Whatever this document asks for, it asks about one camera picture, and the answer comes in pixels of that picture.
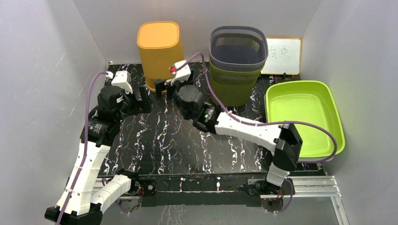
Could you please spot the orange mesh bin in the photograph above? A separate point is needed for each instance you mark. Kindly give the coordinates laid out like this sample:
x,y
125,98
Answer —
x,y
160,46

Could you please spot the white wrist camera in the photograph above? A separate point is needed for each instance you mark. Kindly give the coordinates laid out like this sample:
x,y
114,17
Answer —
x,y
120,79
180,71

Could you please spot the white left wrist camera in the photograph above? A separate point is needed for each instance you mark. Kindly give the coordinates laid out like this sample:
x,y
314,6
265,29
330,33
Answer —
x,y
120,79

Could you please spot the olive green mesh bin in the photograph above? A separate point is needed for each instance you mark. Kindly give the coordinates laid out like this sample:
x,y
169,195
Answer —
x,y
233,88

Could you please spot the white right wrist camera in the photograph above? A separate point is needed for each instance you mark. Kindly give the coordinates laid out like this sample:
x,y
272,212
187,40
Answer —
x,y
180,71

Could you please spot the grey mesh bin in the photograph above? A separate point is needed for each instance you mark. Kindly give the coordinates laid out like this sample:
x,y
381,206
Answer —
x,y
238,48

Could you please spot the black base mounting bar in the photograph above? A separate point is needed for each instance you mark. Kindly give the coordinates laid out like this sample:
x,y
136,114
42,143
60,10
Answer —
x,y
202,189

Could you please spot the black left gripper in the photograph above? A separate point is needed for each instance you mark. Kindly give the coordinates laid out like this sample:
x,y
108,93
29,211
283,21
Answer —
x,y
144,106

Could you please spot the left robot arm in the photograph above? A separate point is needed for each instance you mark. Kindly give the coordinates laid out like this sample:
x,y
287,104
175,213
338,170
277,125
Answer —
x,y
79,203

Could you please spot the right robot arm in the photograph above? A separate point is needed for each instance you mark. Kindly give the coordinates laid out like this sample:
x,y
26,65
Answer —
x,y
283,141

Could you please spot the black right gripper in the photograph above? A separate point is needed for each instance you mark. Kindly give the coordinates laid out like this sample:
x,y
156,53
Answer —
x,y
162,85

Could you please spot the lime green plastic tub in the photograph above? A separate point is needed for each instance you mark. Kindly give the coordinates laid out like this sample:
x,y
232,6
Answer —
x,y
323,91

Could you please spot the small whiteboard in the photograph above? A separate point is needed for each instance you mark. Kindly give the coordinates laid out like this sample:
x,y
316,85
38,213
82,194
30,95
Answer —
x,y
284,56

